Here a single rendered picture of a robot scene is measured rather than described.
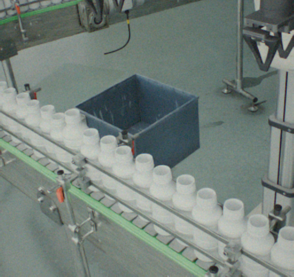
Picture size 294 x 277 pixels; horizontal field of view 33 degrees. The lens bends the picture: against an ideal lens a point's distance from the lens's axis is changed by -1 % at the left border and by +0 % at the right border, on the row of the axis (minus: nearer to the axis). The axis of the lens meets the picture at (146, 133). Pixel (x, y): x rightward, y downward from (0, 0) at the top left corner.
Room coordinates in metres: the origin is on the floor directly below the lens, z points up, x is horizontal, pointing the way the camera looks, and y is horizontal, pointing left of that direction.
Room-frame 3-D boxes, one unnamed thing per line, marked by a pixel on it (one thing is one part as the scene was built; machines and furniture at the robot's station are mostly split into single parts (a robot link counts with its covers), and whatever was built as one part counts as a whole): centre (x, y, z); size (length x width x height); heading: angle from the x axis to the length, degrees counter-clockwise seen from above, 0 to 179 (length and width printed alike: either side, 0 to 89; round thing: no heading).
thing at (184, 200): (0.77, -0.07, 1.08); 0.06 x 0.06 x 0.17
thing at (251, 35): (0.79, -0.23, 1.43); 0.07 x 0.07 x 0.09; 41
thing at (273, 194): (1.30, -0.46, 0.49); 0.13 x 0.13 x 0.40; 42
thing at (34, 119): (1.17, 0.29, 1.08); 0.06 x 0.06 x 0.17
